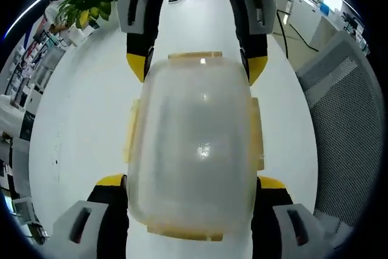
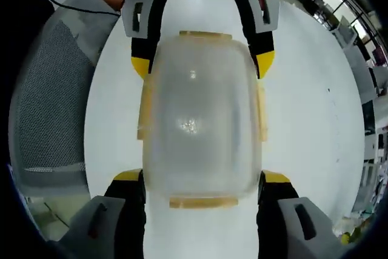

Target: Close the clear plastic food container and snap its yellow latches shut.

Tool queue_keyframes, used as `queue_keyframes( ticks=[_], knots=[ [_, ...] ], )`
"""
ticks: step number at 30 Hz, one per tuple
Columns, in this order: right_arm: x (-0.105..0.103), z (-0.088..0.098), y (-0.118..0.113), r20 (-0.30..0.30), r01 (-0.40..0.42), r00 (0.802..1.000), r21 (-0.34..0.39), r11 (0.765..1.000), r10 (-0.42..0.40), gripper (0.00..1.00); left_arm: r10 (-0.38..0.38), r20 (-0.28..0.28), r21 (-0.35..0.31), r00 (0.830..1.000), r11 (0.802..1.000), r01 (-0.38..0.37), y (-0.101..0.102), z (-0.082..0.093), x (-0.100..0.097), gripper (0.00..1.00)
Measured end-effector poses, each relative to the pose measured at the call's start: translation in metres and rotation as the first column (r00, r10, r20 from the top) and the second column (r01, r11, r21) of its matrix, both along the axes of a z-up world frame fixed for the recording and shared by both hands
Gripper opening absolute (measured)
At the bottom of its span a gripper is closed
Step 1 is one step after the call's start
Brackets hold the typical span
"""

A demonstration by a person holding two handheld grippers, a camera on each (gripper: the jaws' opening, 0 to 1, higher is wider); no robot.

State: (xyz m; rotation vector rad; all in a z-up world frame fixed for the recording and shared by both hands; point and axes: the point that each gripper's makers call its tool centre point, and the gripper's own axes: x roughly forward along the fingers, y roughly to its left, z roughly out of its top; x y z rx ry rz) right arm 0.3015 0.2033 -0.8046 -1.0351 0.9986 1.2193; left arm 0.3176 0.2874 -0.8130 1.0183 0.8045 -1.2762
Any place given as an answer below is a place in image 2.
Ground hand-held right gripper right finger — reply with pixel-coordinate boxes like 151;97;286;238
256;170;349;259

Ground grey mesh office chair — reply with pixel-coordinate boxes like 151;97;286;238
8;7;121;197

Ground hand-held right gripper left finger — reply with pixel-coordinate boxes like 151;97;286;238
50;169;147;259

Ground clear plastic box yellow buckles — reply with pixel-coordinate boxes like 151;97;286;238
136;30;270;210

